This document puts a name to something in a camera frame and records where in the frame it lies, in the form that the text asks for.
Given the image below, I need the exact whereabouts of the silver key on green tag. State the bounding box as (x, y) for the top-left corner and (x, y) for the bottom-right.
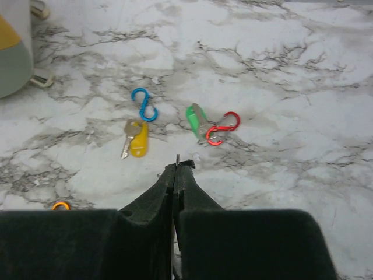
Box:
(192, 103), (216, 144)

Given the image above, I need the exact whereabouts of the red S carabiner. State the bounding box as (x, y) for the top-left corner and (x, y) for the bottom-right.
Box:
(206, 111), (241, 146)

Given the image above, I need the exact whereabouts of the silver key on yellow tag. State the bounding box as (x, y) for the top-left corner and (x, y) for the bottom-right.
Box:
(121, 119), (142, 159)

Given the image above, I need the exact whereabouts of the orange S carabiner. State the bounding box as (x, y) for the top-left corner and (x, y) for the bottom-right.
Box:
(52, 201), (71, 211)

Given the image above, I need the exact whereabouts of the green key tag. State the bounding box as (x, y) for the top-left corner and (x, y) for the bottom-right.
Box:
(186, 105), (199, 139)

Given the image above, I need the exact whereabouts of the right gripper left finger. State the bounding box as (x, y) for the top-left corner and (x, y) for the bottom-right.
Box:
(1, 164), (175, 279)

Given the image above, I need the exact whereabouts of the blue S carabiner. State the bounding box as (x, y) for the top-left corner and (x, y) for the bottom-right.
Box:
(131, 87), (158, 122)

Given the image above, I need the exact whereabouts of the yellow key tag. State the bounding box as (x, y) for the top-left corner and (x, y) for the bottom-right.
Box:
(129, 122), (149, 158)

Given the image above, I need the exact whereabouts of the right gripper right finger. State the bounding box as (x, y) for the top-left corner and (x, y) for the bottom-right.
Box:
(173, 164), (337, 279)

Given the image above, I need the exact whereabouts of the round three-drawer storage box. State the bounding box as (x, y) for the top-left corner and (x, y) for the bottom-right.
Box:
(1, 0), (54, 98)

